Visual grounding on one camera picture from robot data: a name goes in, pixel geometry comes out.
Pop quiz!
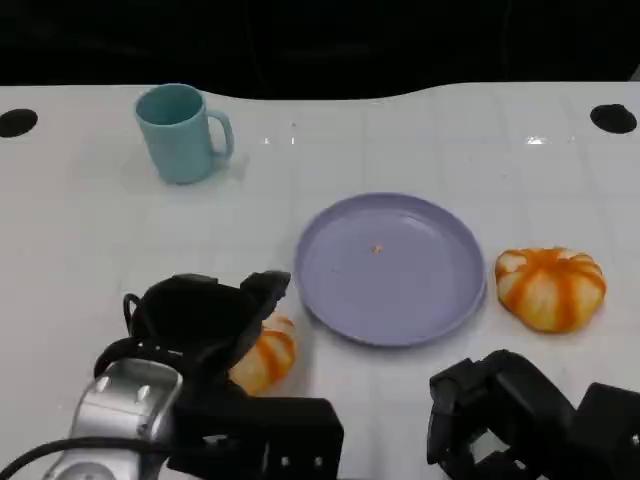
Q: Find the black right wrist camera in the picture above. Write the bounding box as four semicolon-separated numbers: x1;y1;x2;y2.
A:
572;382;640;480

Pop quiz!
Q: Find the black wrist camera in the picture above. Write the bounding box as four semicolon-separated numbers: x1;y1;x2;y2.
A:
167;384;346;480
572;382;640;480

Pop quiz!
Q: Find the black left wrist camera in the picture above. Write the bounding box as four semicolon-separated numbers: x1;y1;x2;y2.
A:
167;384;346;480

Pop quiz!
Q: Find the lilac plate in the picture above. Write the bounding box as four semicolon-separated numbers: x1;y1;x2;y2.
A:
293;192;488;349

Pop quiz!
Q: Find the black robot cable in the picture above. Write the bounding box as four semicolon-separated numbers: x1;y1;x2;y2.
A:
93;292;186;381
0;436;169;480

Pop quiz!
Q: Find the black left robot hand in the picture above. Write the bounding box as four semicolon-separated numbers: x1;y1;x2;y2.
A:
130;269;293;397

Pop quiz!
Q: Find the orange white toy bread roll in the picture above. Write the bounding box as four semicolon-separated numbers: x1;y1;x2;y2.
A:
228;312;297;397
494;246;608;335

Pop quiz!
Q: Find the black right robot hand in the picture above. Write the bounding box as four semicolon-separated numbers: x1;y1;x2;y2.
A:
426;348;582;480

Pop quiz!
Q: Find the pale green mug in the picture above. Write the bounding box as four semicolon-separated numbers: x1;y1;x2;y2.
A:
133;83;236;185

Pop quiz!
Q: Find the black table grommet hole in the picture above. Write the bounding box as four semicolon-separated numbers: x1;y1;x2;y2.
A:
589;103;639;135
0;107;40;138

